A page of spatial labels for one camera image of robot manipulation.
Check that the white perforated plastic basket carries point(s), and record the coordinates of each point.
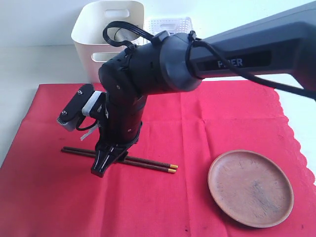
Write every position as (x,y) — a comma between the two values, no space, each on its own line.
(171,25)

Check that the dark wooden chopstick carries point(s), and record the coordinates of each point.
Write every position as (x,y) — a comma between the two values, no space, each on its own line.
(127,160)
(150,167)

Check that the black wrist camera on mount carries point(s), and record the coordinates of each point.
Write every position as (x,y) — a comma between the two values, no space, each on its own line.
(87,102)

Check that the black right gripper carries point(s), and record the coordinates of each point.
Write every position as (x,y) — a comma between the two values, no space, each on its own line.
(119,130)

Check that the cream plastic storage bin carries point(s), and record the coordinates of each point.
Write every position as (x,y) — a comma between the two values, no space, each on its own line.
(87,33)

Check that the stainless steel cup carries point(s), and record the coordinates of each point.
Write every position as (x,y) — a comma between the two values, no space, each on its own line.
(125,35)

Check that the red tablecloth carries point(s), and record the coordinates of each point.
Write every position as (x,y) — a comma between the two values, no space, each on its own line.
(47,193)

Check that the round brown wooden plate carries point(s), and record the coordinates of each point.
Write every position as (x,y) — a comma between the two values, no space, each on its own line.
(250,188)

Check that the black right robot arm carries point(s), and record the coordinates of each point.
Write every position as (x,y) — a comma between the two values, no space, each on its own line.
(278,52)

